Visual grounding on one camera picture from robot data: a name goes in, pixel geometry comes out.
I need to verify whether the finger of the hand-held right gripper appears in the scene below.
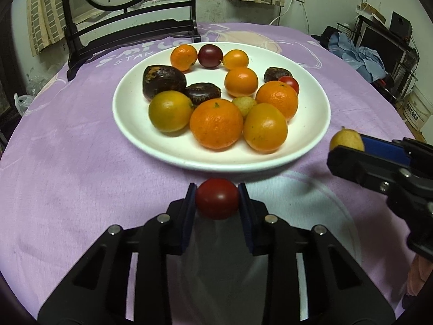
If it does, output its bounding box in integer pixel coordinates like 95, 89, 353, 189
327, 145, 411, 194
360, 134, 433, 167

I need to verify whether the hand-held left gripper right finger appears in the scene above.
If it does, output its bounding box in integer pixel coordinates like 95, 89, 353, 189
237, 183, 396, 325

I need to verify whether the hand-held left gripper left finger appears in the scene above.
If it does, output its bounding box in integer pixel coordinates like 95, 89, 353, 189
38, 183, 198, 325

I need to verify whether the yellow-brown longan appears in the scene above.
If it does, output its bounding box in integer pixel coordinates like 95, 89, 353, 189
232, 96, 258, 118
329, 127, 365, 152

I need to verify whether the white oval plate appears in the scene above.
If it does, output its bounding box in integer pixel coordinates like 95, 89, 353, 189
112, 41, 331, 172

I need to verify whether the small red cherry tomato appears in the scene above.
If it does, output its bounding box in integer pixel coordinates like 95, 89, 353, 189
278, 76, 300, 95

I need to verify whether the small dark water chestnut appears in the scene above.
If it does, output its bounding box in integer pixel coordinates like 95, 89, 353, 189
264, 67, 293, 83

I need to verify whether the large dark water chestnut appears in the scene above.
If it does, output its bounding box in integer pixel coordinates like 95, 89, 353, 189
142, 65, 187, 101

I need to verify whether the small smooth orange kumquat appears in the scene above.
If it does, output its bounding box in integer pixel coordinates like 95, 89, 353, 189
222, 49, 250, 71

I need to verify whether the person's right hand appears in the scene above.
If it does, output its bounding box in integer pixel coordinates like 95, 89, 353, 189
407, 252, 429, 296

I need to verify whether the blue clothes pile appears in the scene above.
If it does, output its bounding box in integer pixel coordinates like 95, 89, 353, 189
330, 31, 388, 82

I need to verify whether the greenish orange mandarin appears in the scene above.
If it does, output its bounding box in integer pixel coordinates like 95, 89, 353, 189
148, 90, 194, 133

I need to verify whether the black monitor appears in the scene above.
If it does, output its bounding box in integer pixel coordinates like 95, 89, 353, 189
359, 15, 411, 75

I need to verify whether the black speaker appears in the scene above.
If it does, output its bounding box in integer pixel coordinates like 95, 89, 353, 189
391, 11, 414, 38

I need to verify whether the purple printed tablecloth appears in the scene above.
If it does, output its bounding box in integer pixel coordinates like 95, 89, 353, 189
0, 22, 427, 325

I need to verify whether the cardboard box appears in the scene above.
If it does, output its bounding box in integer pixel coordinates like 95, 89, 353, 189
355, 3, 386, 22

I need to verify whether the dark purple plum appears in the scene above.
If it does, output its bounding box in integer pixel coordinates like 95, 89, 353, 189
198, 44, 224, 69

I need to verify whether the white plastic bag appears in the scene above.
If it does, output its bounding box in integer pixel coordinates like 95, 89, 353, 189
14, 93, 34, 116

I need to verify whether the white power cable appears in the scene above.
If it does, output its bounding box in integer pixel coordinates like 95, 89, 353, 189
269, 0, 310, 34

